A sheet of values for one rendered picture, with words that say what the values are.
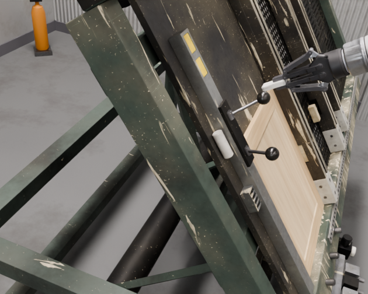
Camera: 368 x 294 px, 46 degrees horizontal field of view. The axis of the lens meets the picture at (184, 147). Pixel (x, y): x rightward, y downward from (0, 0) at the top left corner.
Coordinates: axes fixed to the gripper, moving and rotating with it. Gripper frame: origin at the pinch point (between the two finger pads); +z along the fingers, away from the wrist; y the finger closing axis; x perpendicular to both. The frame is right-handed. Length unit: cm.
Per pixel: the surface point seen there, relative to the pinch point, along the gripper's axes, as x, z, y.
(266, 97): 9.2, 0.2, 0.4
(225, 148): 18.8, 13.1, -7.0
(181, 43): 15.6, 12.5, 23.6
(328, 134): -74, 13, -58
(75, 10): -309, 300, 55
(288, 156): -20.7, 13.8, -35.5
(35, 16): -242, 296, 67
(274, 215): 13.6, 11.5, -35.7
